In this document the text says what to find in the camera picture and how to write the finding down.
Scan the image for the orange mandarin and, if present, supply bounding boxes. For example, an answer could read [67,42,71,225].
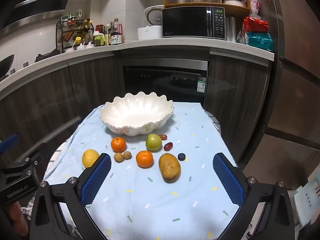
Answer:
[136,150,154,169]
[111,137,127,153]

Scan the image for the yellow lemon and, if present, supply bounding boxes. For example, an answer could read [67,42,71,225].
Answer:
[82,149,100,168]

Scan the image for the green apple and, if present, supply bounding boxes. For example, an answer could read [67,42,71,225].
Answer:
[146,134,162,151]

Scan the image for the black built-in dishwasher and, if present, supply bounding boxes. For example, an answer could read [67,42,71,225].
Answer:
[122,59,208,105]

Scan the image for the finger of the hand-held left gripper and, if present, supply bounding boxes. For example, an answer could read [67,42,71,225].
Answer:
[0,150,43,178]
[0,133,20,155]

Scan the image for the brown kiwi fruit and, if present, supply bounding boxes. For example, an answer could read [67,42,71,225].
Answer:
[159,153,181,182]

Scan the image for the black wire spice rack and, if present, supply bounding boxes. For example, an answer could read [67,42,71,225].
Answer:
[56,19,94,53]

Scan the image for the hanging clear plastic bags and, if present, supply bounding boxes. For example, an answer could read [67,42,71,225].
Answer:
[249,0,262,19]

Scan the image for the black steel range hood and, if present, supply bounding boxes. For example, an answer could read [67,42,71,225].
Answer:
[0,0,80,30]

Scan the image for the white rice cooker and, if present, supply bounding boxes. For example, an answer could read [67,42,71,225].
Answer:
[144,5,164,27]

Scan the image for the person's left hand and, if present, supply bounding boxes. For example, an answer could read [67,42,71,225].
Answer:
[6,201,29,238]

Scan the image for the light blue patterned tablecloth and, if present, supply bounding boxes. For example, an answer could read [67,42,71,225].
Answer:
[42,101,240,240]

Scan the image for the white scalloped ceramic bowl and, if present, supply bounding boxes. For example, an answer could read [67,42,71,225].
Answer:
[99,92,174,137]

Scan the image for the white kitchen countertop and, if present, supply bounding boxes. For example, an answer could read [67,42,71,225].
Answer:
[0,39,275,100]

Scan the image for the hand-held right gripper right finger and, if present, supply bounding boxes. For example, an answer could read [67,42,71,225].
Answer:
[212,152,295,240]

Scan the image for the black microwave oven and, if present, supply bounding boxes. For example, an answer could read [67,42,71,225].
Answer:
[162,6,226,40]

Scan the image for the pale plastic stool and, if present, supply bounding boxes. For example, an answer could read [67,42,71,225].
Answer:
[292,170,320,230]

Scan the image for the dark grey refrigerator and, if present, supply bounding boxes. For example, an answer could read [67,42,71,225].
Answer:
[250,0,320,170]

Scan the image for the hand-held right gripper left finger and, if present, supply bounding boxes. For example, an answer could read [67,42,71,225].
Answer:
[30,152,112,240]

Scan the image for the green handled oil pitcher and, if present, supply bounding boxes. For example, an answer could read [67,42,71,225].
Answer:
[93,31,105,47]

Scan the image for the white box appliance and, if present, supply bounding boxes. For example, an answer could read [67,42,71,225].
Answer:
[137,26,163,41]

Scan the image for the dark soy sauce bottle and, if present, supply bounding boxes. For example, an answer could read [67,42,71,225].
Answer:
[110,29,123,45]

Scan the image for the black white checked cloth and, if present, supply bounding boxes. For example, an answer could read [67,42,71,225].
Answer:
[205,110,222,135]

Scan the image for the teal plastic packet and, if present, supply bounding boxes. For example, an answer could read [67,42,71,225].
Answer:
[245,32,273,52]

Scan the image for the black gas stove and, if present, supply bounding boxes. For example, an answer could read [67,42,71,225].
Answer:
[35,50,60,63]

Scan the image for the red plastic packet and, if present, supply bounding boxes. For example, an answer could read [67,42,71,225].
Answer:
[244,17,269,33]

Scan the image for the black wok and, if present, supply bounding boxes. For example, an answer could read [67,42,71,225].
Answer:
[0,54,16,79]

